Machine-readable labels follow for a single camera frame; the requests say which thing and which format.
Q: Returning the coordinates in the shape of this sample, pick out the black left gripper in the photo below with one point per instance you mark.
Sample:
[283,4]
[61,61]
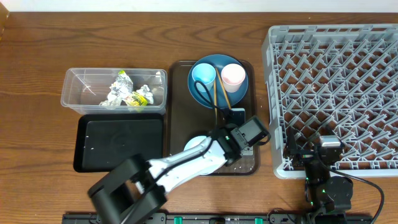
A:
[227,135]

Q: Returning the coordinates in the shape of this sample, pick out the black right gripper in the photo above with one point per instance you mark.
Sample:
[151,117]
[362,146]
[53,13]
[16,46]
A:
[291,150]

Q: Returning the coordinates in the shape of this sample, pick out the light blue bowl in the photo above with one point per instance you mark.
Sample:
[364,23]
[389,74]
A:
[194,142]

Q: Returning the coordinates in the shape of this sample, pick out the white tissue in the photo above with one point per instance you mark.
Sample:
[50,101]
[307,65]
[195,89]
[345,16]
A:
[112,100]
[147,94]

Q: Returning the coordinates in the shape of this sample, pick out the yellow snack wrapper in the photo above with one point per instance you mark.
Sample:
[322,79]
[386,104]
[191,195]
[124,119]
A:
[123,86]

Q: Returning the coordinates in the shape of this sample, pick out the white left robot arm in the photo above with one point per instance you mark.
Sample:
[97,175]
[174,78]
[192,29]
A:
[136,188]

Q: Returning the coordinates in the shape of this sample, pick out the grey dishwasher rack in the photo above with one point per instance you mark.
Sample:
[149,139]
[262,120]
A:
[338,76]

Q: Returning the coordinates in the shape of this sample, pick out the right wooden chopstick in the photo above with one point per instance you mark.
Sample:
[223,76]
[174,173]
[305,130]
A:
[223,89]

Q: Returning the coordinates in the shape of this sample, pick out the wooden chopstick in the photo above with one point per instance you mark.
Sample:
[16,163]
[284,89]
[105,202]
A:
[215,101]
[223,89]

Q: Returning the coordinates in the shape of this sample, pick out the dark blue plate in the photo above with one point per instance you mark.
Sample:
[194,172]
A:
[219,61]

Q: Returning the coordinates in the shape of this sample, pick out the left wooden chopstick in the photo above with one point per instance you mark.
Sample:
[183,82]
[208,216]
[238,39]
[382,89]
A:
[215,101]

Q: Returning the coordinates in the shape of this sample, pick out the pink cup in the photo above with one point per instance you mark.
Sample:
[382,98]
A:
[232,76]

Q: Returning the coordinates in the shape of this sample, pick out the brown serving tray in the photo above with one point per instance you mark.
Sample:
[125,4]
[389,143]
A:
[185,118]

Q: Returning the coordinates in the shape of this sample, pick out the light blue cup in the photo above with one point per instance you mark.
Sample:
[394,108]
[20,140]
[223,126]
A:
[205,73]

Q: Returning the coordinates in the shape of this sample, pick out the black tray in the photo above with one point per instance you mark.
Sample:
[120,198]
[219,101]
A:
[103,141]

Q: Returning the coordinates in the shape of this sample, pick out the clear plastic bin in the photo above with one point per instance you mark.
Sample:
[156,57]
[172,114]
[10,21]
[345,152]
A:
[85,88]

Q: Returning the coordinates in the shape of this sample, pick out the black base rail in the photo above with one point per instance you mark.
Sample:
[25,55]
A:
[163,218]

